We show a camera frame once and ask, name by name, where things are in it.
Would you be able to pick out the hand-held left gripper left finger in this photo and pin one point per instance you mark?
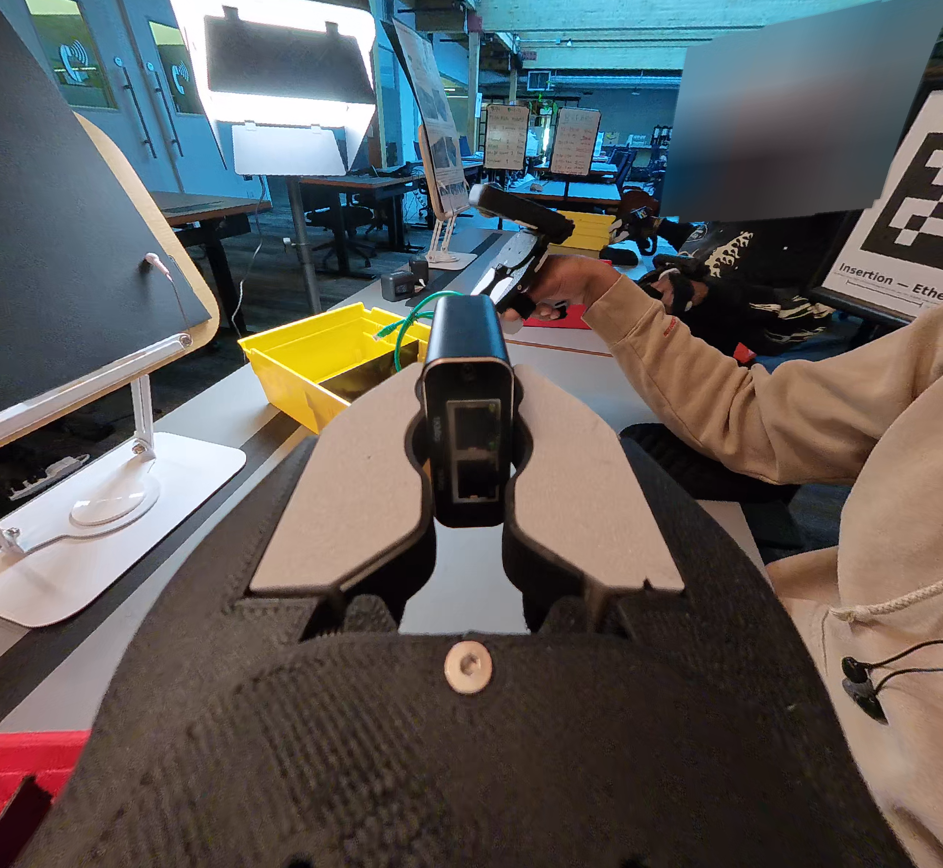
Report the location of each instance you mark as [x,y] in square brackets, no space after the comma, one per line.
[346,507]

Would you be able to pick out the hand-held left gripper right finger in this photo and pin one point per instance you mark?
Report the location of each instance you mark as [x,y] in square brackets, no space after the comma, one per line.
[589,507]

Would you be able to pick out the black ethernet splitter box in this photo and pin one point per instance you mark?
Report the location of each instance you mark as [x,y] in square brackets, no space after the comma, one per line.
[464,338]

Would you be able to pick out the yellow plastic bin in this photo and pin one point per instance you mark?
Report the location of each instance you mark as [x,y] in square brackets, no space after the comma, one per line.
[295,367]

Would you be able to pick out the red plastic bin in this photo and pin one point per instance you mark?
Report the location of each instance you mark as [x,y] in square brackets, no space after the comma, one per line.
[37,757]

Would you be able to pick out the person's right forearm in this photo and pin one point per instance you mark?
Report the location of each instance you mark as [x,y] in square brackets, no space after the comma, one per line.
[737,397]

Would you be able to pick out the person's right hand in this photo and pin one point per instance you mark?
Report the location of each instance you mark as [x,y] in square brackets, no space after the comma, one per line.
[574,286]

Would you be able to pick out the yellow storage bin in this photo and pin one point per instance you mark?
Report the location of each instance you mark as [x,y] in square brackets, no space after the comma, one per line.
[586,227]

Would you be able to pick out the white handwritten board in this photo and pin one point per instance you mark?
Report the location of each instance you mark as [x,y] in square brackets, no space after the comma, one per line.
[505,135]
[574,143]

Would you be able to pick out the black bin divider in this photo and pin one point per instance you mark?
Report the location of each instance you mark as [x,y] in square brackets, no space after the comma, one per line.
[368,378]

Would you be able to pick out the poster display board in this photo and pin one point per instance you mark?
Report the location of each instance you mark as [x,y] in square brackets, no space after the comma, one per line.
[435,109]

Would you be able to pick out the small black device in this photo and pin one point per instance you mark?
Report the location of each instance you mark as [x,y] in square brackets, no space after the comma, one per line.
[398,284]

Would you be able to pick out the black office chair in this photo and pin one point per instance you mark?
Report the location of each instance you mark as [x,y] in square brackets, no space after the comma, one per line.
[339,220]

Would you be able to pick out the studio softbox light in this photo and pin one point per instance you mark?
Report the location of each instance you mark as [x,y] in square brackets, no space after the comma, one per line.
[287,65]

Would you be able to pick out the beige hoodie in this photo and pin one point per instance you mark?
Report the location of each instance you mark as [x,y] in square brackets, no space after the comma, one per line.
[884,588]

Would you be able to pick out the black earphones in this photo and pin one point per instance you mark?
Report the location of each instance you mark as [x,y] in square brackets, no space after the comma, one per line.
[858,673]

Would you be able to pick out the wooden office desk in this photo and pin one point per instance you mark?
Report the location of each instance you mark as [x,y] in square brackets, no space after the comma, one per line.
[199,209]

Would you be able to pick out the black-framed printed tag sign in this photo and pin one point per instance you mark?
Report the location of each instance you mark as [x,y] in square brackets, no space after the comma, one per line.
[906,220]

